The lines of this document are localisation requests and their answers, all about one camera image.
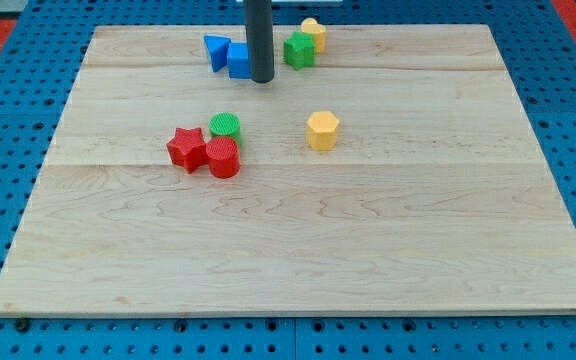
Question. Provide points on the blue cube block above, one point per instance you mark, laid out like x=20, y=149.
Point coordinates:
x=238, y=61

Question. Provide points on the yellow heart block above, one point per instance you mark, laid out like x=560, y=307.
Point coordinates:
x=318, y=32

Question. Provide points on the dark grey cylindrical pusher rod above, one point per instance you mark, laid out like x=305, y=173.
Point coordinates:
x=259, y=34

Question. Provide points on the red cylinder block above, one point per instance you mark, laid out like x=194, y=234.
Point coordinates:
x=223, y=157

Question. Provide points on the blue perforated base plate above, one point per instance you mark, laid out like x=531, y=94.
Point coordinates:
x=39, y=63

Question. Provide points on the red star block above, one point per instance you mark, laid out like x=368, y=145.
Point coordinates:
x=188, y=149

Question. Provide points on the blue triangle block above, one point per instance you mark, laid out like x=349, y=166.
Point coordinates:
x=217, y=49

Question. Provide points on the green star block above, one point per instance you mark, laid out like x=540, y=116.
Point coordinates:
x=299, y=50

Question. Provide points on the green cylinder block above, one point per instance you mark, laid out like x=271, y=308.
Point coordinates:
x=226, y=124

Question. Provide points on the light wooden board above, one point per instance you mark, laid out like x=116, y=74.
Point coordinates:
x=435, y=201

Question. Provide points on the yellow hexagon block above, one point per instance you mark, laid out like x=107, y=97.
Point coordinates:
x=322, y=130

